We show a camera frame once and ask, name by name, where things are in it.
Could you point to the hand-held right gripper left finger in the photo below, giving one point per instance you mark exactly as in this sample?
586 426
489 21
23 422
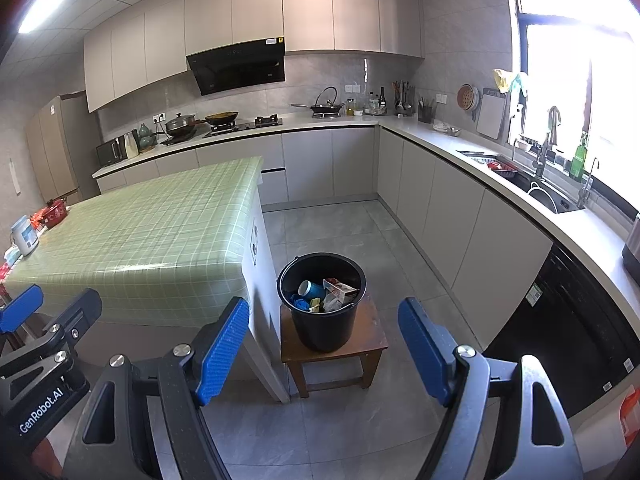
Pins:
222 355

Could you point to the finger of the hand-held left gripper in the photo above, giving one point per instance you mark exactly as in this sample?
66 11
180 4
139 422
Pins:
20 307
80 315

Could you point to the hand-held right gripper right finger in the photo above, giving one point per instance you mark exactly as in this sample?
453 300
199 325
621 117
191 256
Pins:
425 355

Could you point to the blue towel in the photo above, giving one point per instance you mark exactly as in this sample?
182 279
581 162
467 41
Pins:
300 304

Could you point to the black bucket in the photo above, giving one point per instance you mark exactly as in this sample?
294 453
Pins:
325 332

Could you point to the printed carton box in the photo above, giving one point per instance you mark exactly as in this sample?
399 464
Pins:
342 289

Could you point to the blue patterned cup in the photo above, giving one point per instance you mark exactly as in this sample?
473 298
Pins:
314 290

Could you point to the red packet stack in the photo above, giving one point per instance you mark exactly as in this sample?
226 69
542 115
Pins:
6 274

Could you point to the pale tissue pack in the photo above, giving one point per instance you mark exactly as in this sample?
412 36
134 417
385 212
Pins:
12 257

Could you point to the brown wooden stool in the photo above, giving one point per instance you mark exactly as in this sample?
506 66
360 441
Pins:
370 330

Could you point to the green checkered kitchen island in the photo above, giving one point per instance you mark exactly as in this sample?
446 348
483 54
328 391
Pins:
260 280

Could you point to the orange plastic bag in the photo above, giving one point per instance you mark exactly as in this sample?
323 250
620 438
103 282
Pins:
37 220

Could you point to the red electric pot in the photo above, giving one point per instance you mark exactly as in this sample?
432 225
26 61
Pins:
55 212

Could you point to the green checked tablecloth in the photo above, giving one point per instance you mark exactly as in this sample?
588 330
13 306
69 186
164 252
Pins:
150 230

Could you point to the black dishwasher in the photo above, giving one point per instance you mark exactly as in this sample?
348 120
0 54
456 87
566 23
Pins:
565 330

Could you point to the grey base cabinets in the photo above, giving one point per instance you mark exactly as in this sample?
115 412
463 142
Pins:
450 210

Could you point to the beige refrigerator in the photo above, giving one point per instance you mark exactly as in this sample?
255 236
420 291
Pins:
55 150

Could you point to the black microwave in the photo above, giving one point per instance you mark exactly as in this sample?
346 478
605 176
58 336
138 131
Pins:
109 152

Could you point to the white jug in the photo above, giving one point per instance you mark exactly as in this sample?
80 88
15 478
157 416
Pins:
131 146

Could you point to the green ceramic vase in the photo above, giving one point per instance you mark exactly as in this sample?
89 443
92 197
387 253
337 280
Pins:
145 141

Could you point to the black induction cooker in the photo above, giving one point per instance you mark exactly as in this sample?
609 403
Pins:
175 140

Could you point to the steel kitchen sink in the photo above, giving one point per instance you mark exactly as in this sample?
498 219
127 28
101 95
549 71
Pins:
550 200

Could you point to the lidded grey wok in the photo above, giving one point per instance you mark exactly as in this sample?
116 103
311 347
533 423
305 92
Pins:
180 125

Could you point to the orange plastic item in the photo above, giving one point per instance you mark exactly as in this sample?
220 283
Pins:
631 420

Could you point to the small steel tap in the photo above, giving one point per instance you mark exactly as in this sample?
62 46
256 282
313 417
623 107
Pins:
582 192

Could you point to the black gas hob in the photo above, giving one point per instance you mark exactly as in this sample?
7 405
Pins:
245 127

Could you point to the steel sink faucet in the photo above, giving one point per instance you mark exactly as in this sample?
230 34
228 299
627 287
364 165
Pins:
541 157

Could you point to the brown frying pan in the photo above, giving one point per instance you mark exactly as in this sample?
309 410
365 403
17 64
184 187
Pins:
222 118

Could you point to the black chopstick holder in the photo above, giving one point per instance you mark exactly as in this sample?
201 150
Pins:
425 112

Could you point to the white cutting board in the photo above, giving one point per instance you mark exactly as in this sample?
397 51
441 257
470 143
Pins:
490 117

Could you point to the green dish soap bottle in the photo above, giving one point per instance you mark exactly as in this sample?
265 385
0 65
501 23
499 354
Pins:
578 160

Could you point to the steel utensil holder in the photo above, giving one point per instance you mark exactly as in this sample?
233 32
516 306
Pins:
402 102

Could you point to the clear glass bottle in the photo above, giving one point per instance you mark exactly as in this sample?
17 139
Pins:
372 106

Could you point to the dark glass bottle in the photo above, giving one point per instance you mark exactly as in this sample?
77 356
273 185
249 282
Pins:
382 102

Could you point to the yellow oil bottle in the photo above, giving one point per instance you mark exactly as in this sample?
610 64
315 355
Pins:
351 108

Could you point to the round hanging colander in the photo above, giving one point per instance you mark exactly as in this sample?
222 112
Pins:
467 99

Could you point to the yellow hanging cloth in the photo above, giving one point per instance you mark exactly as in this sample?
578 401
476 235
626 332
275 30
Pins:
502 80

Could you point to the black range hood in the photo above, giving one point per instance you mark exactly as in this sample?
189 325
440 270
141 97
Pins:
235 67

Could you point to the long ceiling light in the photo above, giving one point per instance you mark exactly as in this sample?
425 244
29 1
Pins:
42 9

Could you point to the kitchen window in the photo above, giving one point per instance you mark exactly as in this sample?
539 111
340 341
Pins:
560 60

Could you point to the beige upper cabinets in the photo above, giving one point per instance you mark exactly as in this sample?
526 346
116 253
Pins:
250 15

